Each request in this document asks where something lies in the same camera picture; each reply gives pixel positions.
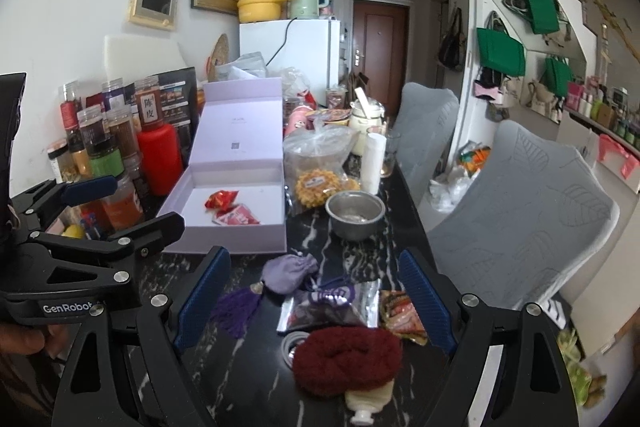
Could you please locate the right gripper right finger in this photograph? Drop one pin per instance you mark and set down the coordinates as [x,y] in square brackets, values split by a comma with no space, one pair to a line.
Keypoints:
[420,281]

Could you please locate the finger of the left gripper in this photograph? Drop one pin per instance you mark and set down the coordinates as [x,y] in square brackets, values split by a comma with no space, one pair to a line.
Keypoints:
[80,193]
[153,236]

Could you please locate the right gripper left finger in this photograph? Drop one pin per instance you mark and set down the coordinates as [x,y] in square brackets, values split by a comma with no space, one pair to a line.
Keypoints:
[198,296]

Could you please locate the colourful cereal snack bag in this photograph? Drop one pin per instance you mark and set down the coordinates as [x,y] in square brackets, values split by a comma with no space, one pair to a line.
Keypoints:
[399,317]

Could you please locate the pink with-love pouch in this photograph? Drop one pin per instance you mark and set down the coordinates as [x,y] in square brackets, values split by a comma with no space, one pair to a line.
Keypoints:
[235,215]

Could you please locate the lavender sachet with purple tassel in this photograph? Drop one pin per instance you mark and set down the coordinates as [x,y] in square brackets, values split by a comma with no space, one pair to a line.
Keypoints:
[281,276]

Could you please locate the silver purple snack bag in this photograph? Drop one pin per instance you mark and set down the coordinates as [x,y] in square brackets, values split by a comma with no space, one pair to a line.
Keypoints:
[354,304]

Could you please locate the dark red fluffy scrunchie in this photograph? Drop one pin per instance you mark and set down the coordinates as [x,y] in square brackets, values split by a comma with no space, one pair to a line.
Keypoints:
[337,359]

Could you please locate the hand cream tube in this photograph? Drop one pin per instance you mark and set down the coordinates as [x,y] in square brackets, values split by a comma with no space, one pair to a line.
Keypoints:
[364,404]

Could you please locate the red snack packet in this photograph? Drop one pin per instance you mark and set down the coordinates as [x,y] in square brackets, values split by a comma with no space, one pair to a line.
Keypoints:
[222,200]

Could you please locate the person's left hand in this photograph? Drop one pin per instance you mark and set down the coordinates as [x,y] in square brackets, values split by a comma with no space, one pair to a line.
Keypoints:
[21,340]

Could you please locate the yellow lemon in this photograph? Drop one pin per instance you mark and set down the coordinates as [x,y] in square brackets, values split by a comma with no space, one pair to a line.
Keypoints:
[74,232]

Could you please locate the orange label jar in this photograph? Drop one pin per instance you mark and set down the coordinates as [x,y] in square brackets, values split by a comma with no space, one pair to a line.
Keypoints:
[123,208]

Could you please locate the green label jar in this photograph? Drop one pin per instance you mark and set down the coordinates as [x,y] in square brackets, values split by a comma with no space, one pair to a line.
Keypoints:
[105,158]

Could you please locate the red cylinder container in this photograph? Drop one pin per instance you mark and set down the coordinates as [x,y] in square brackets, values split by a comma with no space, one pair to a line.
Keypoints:
[161,158]

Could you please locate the lavender open gift box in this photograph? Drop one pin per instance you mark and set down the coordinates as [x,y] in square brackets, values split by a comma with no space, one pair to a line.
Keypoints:
[237,147]

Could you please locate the brown label jar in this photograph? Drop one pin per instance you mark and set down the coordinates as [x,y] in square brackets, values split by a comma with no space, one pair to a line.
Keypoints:
[120,124]

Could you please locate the red label spice jar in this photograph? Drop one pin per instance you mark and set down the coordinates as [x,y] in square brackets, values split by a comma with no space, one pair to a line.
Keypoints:
[70,105]

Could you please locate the jar with Chinese label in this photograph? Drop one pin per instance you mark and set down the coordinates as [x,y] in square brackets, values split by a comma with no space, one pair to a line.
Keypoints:
[149,103]

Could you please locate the metal bowl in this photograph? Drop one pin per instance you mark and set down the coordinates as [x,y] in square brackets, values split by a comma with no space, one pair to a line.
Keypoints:
[355,215]

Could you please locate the black food pouch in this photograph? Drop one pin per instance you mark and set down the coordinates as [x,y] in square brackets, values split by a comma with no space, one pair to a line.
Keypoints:
[179,101]

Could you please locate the near grey chair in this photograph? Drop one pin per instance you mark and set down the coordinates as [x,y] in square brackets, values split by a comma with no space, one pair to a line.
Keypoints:
[532,218]

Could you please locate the grey chair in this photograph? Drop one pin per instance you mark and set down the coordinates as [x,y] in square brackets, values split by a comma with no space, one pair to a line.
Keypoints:
[425,122]
[532,218]

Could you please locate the white paper roll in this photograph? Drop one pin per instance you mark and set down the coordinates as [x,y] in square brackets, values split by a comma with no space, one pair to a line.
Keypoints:
[372,162]

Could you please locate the bag of waffle cookies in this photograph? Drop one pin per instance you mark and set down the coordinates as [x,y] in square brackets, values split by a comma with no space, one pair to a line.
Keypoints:
[314,187]

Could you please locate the clear plastic bag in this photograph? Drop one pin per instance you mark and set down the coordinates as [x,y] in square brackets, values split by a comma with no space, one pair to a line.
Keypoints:
[326,148]

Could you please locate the far grey chair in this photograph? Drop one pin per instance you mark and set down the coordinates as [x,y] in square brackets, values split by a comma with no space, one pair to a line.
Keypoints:
[425,122]

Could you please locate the white refrigerator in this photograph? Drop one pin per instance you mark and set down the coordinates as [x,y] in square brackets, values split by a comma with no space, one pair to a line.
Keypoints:
[310,46]

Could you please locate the yellow pot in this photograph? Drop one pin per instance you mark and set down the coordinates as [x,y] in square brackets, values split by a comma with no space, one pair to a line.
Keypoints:
[255,11]

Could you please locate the large green tote bag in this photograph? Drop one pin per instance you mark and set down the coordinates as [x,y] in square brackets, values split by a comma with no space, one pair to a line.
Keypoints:
[500,52]

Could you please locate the brown entrance door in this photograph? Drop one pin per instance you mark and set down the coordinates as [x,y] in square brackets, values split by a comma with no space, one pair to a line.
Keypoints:
[380,34]

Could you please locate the wall intercom panel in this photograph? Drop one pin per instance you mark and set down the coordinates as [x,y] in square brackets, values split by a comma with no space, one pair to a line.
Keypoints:
[158,14]

